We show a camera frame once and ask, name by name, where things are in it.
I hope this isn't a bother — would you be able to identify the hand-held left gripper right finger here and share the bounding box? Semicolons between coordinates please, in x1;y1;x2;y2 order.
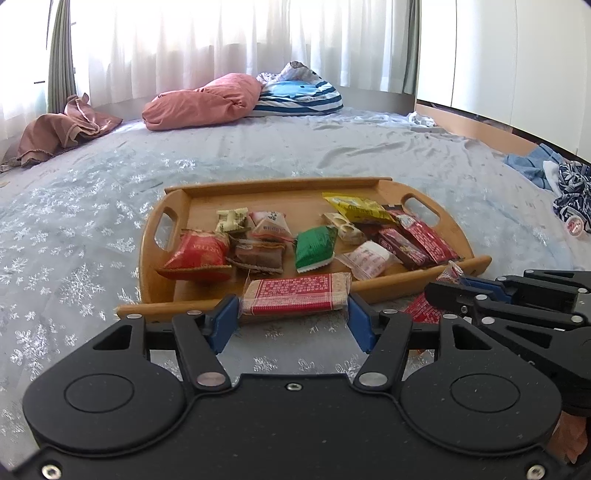
346;293;499;394

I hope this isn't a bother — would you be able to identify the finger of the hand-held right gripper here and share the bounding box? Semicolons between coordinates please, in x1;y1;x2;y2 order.
462;270;591;305
424;281;585;330

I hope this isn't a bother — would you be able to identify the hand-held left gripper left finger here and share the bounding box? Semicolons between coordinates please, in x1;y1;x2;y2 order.
92;294;241;394

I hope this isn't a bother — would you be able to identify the long red snack packet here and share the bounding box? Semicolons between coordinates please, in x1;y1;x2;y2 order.
385;205;462;265

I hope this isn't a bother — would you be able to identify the white and pink snack packet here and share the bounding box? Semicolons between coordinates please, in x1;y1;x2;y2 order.
336;240;402;281

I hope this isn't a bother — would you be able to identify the dark red snack packet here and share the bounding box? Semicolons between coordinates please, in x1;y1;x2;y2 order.
376;227;435;271

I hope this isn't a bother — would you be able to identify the brown nut snack packet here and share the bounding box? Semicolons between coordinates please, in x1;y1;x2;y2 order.
225;235;287;275

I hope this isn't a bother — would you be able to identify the puffy red snack packet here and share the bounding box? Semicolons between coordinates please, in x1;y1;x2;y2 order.
156;229;233;282

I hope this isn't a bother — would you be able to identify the red wafer packet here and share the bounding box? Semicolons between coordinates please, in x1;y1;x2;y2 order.
240;272;352;317

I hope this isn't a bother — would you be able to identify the green snack packet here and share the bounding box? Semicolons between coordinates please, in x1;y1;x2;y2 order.
294;225;339;274

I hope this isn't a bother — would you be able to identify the clear biscuit packet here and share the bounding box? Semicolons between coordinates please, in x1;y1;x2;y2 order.
322;211;370;245

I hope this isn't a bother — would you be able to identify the gold snack packet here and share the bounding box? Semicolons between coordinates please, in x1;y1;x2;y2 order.
215;208;250;234

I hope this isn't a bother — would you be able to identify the white and red snack packet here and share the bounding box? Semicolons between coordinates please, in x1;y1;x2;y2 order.
247;211;296;244

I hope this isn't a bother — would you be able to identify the yellow snack packet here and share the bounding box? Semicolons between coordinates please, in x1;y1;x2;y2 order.
322;191;398;225

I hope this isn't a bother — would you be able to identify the wooden tray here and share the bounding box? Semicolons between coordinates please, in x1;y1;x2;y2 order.
115;176;492;319

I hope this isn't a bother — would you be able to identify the light blue cloth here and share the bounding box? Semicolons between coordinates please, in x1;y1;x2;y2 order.
503;143;566;190

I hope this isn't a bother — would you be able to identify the snowflake bed sheet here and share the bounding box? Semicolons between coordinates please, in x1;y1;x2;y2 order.
0;107;591;462

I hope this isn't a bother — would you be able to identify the pink pillow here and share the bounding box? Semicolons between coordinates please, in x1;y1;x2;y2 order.
141;72;264;132

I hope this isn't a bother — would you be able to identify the white wardrobe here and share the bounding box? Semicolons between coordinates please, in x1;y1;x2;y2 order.
416;0;591;164

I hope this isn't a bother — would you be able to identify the blue striped plush pillow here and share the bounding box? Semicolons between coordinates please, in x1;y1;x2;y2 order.
252;61;345;118

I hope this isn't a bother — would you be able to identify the green curtain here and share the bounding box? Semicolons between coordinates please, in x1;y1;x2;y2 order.
46;0;78;114
402;0;423;95

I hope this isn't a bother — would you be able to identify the brown pink cloth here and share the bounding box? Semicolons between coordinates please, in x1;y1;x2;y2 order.
0;93;124;172

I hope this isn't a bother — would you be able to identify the white sheer curtain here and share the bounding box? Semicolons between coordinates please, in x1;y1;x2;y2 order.
0;0;416;121

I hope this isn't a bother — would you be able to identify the wooden bed frame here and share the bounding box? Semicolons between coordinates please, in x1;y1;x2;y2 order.
414;102;591;167

